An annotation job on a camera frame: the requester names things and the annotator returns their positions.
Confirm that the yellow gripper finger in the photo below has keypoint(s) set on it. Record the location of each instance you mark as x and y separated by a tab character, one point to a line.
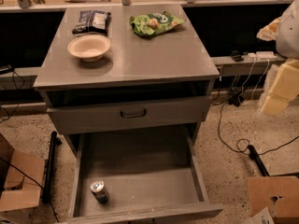
269	32
283	90

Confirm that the redbull can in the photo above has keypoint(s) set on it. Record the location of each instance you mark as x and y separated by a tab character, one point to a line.
99	191

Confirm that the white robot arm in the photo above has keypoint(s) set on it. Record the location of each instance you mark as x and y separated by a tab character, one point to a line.
287	43

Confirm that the grey drawer cabinet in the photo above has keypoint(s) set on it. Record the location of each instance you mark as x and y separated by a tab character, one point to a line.
169	66

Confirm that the closed grey top drawer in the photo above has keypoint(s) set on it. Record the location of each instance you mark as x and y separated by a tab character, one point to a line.
106	117

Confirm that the open grey middle drawer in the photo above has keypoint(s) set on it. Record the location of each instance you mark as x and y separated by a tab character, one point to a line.
151	175

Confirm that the white power strip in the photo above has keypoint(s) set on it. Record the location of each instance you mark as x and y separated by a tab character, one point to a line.
262	55

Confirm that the small black device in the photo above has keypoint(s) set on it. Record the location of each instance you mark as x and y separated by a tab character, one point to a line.
236	56

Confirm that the black stand leg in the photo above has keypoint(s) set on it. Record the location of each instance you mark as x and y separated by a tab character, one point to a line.
253	154

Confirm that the right cardboard box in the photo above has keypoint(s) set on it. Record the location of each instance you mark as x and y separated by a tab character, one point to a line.
279	194

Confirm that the cardboard box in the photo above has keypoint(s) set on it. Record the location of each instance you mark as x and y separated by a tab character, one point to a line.
279	194
21	176

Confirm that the green chip bag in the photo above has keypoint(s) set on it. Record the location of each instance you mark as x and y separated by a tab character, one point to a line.
155	23

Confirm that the dark snack bag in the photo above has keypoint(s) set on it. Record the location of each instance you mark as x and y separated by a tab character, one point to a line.
92	21

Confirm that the beige paper bowl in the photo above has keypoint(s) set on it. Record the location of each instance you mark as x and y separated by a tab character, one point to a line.
89	48

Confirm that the black bar on floor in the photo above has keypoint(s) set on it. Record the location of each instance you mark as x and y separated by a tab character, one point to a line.
54	142

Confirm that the left cardboard box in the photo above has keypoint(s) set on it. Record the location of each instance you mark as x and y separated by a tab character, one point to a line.
21	176

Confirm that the black drawer handle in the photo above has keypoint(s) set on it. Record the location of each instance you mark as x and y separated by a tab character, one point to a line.
133	115

